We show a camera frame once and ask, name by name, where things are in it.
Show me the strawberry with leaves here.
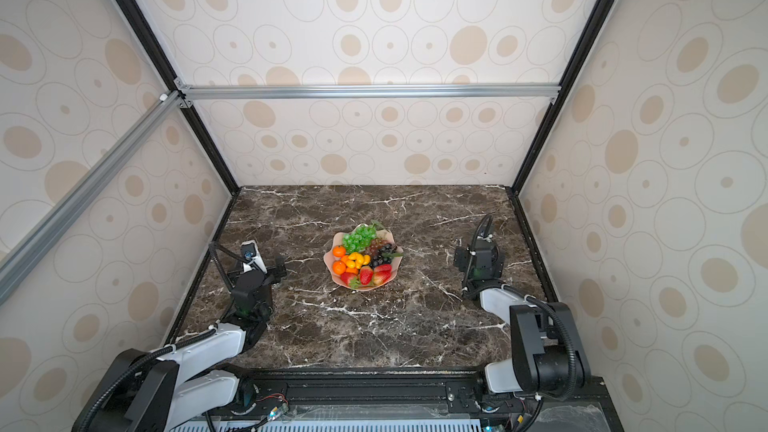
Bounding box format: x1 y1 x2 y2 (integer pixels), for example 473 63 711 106
339 272 361 290

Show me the black grape bunch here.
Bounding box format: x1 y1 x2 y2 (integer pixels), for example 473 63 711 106
371 243 403 268

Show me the strawberry red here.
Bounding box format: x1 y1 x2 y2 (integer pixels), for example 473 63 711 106
358 266 374 286
372 264 392 286

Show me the red grape bunch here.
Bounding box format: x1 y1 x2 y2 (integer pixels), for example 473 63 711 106
364 238 389 257

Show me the green grape bunch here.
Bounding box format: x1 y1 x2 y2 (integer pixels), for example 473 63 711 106
342 221 383 254

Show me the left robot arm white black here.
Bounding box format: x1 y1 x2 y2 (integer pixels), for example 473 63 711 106
72 241 288 431

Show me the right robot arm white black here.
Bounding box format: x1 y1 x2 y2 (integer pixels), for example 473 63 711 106
454 214 591 400

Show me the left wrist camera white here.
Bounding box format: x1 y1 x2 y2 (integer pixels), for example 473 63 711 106
240 240 268 274

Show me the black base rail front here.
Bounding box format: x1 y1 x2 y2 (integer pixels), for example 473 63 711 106
106 368 625 432

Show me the horizontal aluminium rail back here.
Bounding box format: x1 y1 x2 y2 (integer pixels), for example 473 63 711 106
166 83 561 104

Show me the diagonal aluminium rail left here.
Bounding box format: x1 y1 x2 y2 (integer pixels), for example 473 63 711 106
1 91 181 302

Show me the black frame post right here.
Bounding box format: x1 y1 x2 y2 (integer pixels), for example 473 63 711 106
507 0 616 199

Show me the black frame post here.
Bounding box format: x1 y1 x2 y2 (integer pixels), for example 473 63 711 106
114 0 240 196
507 0 616 199

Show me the black frame post left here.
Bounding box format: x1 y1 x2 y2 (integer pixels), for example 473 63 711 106
114 0 240 196

